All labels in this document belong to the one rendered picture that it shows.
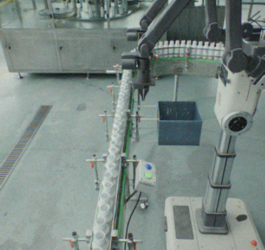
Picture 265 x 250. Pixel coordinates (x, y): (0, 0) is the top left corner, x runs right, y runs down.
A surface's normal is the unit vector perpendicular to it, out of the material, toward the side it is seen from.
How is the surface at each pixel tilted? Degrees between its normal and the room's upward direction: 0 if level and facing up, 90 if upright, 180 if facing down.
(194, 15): 90
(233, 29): 88
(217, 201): 90
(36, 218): 0
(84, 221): 0
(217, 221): 90
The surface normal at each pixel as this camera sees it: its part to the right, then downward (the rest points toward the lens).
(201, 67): -0.35, 0.50
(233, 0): -0.08, 0.51
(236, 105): -0.04, 0.68
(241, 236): -0.02, -0.85
